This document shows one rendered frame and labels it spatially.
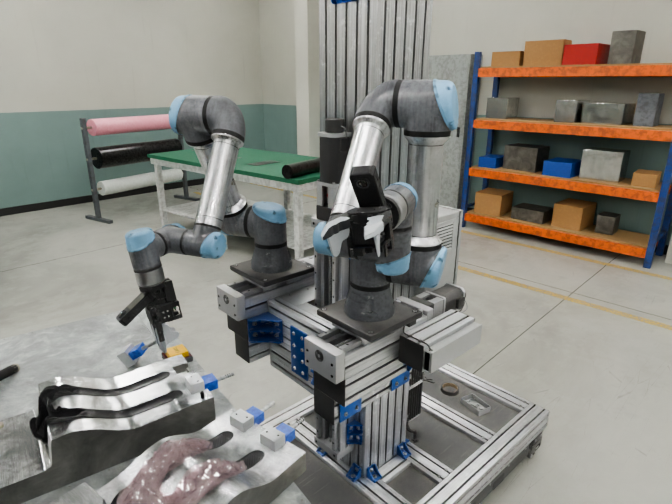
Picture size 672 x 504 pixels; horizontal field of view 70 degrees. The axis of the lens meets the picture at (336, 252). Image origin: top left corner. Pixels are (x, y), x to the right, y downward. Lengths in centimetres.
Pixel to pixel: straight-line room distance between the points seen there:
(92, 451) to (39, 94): 671
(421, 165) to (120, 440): 99
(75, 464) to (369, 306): 81
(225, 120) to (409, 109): 54
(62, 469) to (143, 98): 724
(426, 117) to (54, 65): 692
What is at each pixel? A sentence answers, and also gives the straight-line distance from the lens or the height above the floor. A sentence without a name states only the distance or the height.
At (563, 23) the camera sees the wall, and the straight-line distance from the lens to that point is 623.
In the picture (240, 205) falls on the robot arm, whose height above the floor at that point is 127.
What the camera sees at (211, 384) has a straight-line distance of 141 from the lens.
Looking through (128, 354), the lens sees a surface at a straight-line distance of 172.
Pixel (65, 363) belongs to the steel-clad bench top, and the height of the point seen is 80.
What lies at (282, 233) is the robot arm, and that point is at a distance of 171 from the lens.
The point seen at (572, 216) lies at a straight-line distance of 572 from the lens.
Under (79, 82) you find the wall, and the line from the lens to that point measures 791.
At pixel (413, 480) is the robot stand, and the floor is 21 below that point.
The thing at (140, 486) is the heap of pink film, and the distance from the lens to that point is 117.
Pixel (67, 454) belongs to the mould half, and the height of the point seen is 88.
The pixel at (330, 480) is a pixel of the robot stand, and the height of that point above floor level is 21.
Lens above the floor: 168
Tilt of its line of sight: 19 degrees down
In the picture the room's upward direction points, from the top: straight up
